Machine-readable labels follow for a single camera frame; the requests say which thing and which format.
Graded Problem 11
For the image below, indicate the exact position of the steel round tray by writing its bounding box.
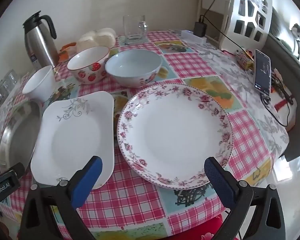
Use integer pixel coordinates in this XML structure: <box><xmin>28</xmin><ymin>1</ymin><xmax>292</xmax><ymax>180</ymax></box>
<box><xmin>0</xmin><ymin>101</ymin><xmax>43</xmax><ymax>174</ymax></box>

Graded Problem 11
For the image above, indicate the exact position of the white square plate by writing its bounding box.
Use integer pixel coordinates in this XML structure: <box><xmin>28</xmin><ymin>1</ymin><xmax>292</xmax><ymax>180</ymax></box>
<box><xmin>30</xmin><ymin>91</ymin><xmax>114</xmax><ymax>189</ymax></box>

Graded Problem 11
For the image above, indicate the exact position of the floral round plate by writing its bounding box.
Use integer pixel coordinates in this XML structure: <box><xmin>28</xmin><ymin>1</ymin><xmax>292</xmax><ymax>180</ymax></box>
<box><xmin>117</xmin><ymin>83</ymin><xmax>234</xmax><ymax>190</ymax></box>

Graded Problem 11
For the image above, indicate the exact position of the small white bowl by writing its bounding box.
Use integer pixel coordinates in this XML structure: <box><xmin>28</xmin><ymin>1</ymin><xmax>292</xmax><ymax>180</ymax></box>
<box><xmin>22</xmin><ymin>66</ymin><xmax>57</xmax><ymax>103</ymax></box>

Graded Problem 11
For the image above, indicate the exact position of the strawberry bowl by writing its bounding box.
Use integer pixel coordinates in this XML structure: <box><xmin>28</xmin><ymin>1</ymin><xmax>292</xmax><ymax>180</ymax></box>
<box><xmin>67</xmin><ymin>46</ymin><xmax>110</xmax><ymax>85</ymax></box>

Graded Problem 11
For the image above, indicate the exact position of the light blue bowl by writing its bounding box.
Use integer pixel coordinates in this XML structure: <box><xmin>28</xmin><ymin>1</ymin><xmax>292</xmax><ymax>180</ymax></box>
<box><xmin>105</xmin><ymin>49</ymin><xmax>163</xmax><ymax>88</ymax></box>

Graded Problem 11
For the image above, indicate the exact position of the glass cups rack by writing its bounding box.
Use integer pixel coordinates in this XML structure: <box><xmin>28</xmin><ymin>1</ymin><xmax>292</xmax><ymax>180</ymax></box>
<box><xmin>0</xmin><ymin>70</ymin><xmax>19</xmax><ymax>106</ymax></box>

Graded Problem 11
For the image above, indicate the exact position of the smartphone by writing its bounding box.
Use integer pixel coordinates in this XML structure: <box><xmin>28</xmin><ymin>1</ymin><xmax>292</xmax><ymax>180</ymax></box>
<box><xmin>254</xmin><ymin>49</ymin><xmax>271</xmax><ymax>97</ymax></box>

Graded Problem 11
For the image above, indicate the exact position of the colourful candy tube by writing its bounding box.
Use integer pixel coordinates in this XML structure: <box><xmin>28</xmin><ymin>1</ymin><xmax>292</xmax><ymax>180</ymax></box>
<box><xmin>235</xmin><ymin>50</ymin><xmax>254</xmax><ymax>70</ymax></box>

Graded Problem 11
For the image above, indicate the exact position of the orange snack packet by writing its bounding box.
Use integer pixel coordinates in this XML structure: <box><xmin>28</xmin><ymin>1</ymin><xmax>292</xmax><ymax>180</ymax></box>
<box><xmin>58</xmin><ymin>42</ymin><xmax>77</xmax><ymax>62</ymax></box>

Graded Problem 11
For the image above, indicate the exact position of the steel thermos jug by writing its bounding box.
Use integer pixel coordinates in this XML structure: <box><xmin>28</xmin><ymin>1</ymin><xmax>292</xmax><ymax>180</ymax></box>
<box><xmin>23</xmin><ymin>11</ymin><xmax>59</xmax><ymax>70</ymax></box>

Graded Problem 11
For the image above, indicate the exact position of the white buns bag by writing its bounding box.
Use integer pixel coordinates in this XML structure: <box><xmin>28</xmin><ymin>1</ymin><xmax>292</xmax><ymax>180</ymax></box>
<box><xmin>76</xmin><ymin>28</ymin><xmax>117</xmax><ymax>53</ymax></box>

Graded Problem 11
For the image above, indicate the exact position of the white power strip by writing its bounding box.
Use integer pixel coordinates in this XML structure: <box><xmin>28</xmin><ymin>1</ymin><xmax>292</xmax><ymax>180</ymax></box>
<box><xmin>181</xmin><ymin>30</ymin><xmax>206</xmax><ymax>45</ymax></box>

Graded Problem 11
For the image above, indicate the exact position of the black charger adapter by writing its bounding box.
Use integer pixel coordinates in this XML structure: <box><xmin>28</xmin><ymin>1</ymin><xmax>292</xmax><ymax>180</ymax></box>
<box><xmin>193</xmin><ymin>15</ymin><xmax>207</xmax><ymax>37</ymax></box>

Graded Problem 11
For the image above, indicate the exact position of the glass mug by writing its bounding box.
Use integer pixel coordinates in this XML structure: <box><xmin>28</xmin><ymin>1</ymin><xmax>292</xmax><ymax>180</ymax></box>
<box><xmin>123</xmin><ymin>15</ymin><xmax>148</xmax><ymax>44</ymax></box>

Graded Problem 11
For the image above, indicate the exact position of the white lattice shelf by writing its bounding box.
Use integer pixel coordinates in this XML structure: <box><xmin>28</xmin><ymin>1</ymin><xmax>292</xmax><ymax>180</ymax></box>
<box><xmin>197</xmin><ymin>0</ymin><xmax>273</xmax><ymax>53</ymax></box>

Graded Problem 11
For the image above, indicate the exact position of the black charger cable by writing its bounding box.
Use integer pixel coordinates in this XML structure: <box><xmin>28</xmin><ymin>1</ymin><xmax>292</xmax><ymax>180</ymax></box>
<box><xmin>199</xmin><ymin>0</ymin><xmax>291</xmax><ymax>127</ymax></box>

